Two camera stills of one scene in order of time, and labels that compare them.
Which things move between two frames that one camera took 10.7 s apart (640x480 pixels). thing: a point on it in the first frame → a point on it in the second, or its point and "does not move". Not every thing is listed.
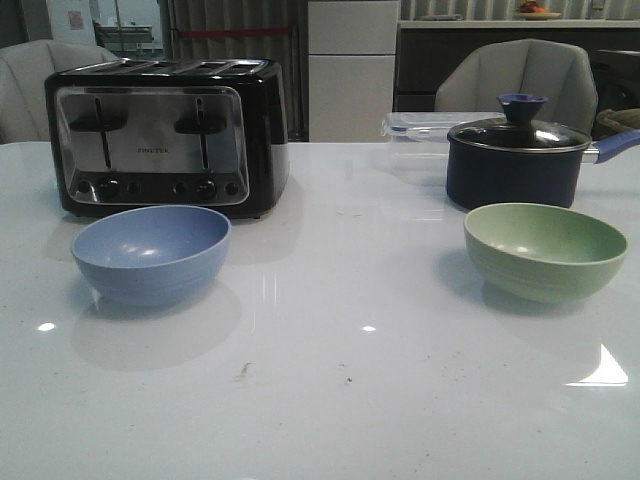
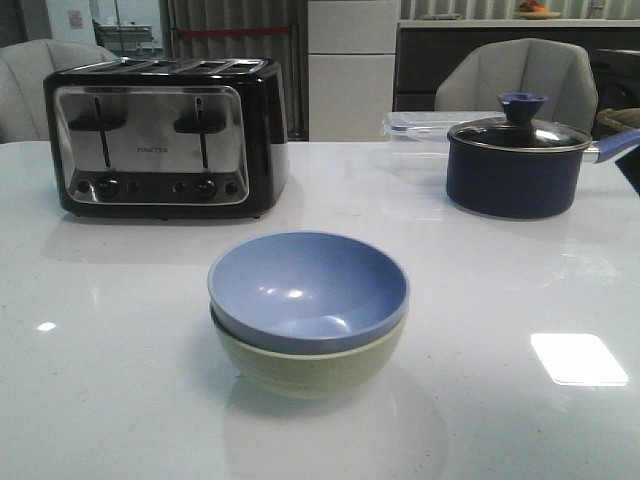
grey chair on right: x=474 y=81 does not move
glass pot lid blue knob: x=519 y=132 does not move
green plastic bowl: x=534 y=253 → x=311 y=376
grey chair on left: x=25 y=66 does not move
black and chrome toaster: x=199 y=132 does not move
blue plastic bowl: x=152 y=256 → x=307 y=291
